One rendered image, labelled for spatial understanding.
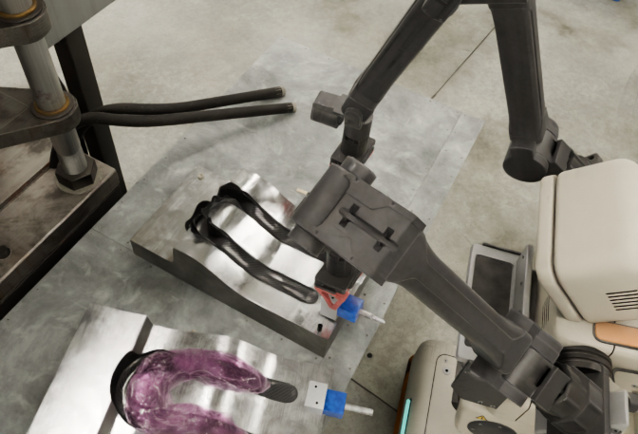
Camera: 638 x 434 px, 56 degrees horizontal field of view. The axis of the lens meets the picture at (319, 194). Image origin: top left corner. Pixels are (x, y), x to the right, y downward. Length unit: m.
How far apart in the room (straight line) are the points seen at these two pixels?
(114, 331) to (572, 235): 0.84
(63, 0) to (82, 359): 0.80
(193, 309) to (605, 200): 0.86
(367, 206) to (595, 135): 2.68
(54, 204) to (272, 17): 2.11
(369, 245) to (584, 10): 3.56
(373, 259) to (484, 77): 2.76
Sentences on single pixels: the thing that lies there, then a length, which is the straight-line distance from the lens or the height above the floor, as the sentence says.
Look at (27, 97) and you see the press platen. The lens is 1.50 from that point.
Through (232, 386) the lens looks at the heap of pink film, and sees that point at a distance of 1.18.
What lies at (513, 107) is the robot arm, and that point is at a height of 1.34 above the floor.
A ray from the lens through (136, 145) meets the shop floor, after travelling 2.76.
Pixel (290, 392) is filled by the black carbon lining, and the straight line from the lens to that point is 1.22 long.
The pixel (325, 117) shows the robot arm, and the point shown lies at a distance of 1.24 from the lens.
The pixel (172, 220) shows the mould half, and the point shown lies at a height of 0.86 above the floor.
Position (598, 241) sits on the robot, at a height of 1.36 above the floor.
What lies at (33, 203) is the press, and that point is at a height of 0.79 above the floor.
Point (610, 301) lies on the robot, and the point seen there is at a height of 1.30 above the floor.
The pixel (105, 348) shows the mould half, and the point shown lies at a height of 0.91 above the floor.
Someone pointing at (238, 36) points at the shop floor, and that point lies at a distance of 3.29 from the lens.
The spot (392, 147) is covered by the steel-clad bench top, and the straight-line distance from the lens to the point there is 1.67.
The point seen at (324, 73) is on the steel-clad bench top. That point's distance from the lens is 1.86.
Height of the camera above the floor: 2.00
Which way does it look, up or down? 52 degrees down
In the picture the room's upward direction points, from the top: 8 degrees clockwise
